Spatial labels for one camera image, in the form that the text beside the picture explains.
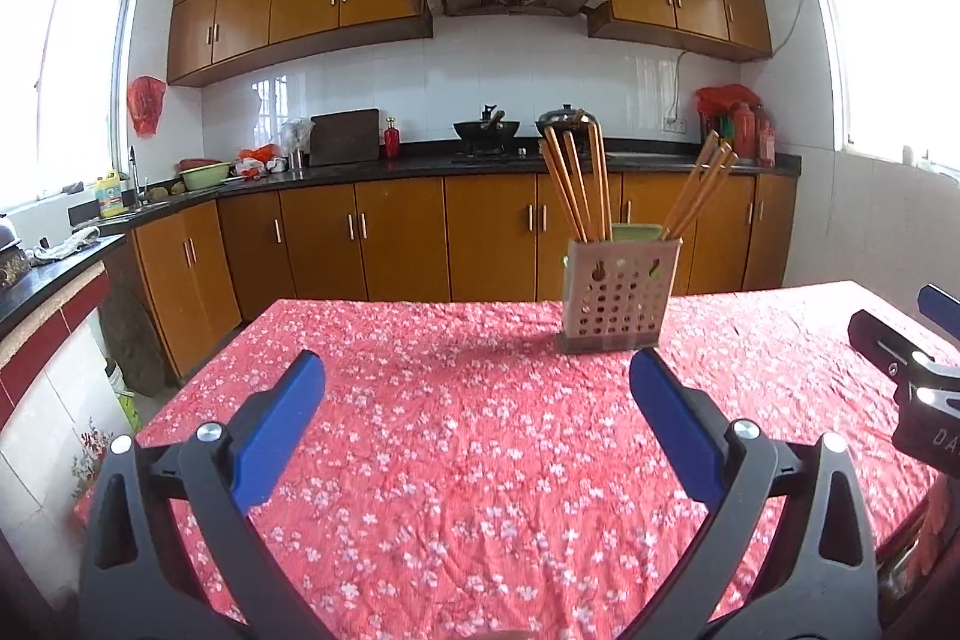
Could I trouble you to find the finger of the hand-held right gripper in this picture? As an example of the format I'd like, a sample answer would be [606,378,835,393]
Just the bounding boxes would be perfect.
[847,308,940,380]
[916,282,960,345]

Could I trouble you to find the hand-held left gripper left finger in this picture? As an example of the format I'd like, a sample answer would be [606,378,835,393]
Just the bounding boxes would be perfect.
[77,350,335,640]

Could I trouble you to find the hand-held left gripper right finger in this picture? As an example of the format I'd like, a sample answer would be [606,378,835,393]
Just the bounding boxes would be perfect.
[622,347,882,640]

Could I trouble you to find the white perforated chopstick holder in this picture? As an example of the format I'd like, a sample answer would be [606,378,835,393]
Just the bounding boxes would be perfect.
[562,223,683,356]

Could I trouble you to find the bamboo chopstick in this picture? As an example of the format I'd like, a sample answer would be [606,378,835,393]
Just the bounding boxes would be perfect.
[664,139,725,239]
[562,131,592,242]
[673,152,740,242]
[594,121,610,242]
[669,145,732,241]
[549,124,586,242]
[660,130,715,238]
[541,128,578,242]
[586,124,601,242]

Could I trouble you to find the white plastic bucket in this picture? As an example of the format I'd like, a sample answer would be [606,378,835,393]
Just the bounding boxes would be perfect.
[105,359,140,432]

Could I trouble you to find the dark round slab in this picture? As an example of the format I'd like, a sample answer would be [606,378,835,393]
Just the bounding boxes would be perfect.
[100,280,167,398]

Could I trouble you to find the red floral tablecloth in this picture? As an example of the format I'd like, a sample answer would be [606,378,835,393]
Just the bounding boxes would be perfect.
[71,280,960,640]

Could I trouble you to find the wooden base cabinets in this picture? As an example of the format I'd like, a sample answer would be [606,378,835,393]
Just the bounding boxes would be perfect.
[124,170,800,386]

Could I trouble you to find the red bag with bottles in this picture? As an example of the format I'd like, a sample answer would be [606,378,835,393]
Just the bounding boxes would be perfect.
[694,83,777,169]

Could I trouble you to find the green plastic basin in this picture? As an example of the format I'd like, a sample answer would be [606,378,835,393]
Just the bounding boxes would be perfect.
[178,158,232,191]

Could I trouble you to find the red and white plastic bag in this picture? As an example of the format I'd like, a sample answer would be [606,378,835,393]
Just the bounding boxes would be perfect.
[232,145,275,180]

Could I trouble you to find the crumpled grey rag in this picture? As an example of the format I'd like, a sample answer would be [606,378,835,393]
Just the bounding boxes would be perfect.
[34,226,102,266]

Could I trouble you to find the large bright window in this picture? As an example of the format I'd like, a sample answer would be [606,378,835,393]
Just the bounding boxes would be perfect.
[801,0,960,184]

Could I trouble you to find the yellow detergent bottle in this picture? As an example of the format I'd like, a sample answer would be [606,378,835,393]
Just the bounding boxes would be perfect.
[96,171,130,220]

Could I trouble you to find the clear plastic bag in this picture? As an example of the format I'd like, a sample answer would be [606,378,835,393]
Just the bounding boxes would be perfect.
[279,117,314,169]

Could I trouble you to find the black kitchen countertop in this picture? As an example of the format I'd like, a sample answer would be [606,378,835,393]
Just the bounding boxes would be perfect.
[0,137,803,341]

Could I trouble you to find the dark cutting board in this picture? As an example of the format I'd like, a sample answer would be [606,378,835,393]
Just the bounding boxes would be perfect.
[309,108,382,167]

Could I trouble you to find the gas stove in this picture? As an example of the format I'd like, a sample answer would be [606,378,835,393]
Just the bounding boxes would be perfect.
[450,145,616,165]

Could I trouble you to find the black lidded wok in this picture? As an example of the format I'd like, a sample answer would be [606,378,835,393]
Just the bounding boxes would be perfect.
[535,102,601,139]

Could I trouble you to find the hanging red plastic bag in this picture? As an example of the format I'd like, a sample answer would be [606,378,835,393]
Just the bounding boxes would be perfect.
[126,75,166,140]

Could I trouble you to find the black open wok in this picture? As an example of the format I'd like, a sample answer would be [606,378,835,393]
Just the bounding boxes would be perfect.
[452,104,521,155]

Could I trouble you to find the window with sliding frame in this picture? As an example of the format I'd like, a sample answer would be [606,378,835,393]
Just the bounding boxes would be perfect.
[0,0,142,214]

